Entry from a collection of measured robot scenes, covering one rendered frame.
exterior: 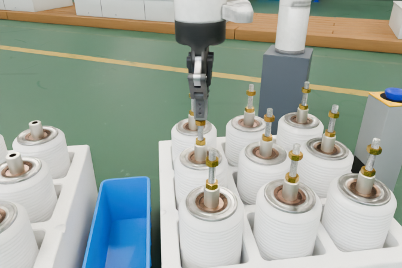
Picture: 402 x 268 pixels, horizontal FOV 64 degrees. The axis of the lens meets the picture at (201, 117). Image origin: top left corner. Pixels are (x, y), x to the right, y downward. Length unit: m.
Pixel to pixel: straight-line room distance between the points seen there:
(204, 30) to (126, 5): 2.62
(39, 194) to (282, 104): 0.77
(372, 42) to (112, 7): 2.12
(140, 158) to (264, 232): 0.62
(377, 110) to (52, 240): 0.64
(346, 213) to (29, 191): 0.49
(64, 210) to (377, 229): 0.50
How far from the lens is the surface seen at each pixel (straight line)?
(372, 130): 0.77
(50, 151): 0.69
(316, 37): 2.49
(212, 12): 0.46
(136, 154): 1.08
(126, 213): 0.83
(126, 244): 0.79
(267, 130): 0.58
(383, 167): 0.81
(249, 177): 0.59
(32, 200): 0.61
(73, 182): 0.69
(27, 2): 3.83
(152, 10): 2.93
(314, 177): 0.63
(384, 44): 2.51
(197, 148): 0.56
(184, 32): 0.47
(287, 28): 1.05
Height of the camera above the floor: 0.57
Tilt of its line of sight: 26 degrees down
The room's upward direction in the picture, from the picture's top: straight up
